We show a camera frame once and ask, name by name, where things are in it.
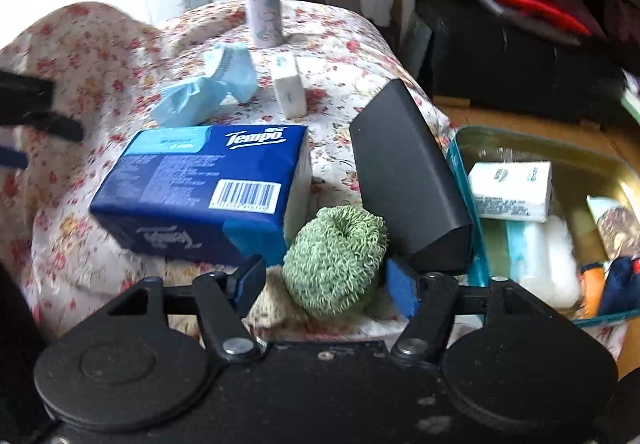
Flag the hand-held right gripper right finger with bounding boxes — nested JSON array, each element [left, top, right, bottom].
[[385, 257, 531, 365]]

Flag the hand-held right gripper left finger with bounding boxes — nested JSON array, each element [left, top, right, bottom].
[[105, 254, 268, 365]]

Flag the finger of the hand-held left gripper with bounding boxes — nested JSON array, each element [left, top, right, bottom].
[[0, 145, 27, 170], [0, 72, 84, 143]]

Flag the green knitted scrubber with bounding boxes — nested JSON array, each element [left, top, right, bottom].
[[282, 205, 390, 317]]

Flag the light blue face mask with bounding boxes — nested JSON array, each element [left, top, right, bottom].
[[149, 77, 236, 126], [202, 44, 259, 104]]

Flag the teal tin tray gold interior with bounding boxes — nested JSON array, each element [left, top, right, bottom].
[[445, 125, 640, 327]]

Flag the blue tissue pack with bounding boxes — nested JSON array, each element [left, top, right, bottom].
[[89, 124, 313, 267]]

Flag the black triangular box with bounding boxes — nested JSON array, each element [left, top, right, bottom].
[[349, 78, 475, 275]]

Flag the white printed tissue packet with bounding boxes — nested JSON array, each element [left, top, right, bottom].
[[467, 161, 553, 223]]

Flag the white fluffy cloth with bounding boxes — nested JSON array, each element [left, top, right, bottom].
[[517, 214, 583, 310]]

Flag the small white tissue packet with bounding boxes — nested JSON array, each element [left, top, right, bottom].
[[271, 49, 308, 118]]

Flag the orange and navy plush toy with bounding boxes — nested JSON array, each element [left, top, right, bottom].
[[580, 257, 640, 320]]

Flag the brown patterned packet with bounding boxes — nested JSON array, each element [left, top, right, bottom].
[[587, 194, 640, 260]]

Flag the black leather sofa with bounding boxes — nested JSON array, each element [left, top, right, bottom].
[[415, 0, 640, 125]]

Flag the dark flat panel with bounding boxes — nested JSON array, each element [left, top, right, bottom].
[[400, 17, 433, 80]]

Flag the red satin cushion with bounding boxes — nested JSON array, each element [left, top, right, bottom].
[[472, 0, 591, 38]]

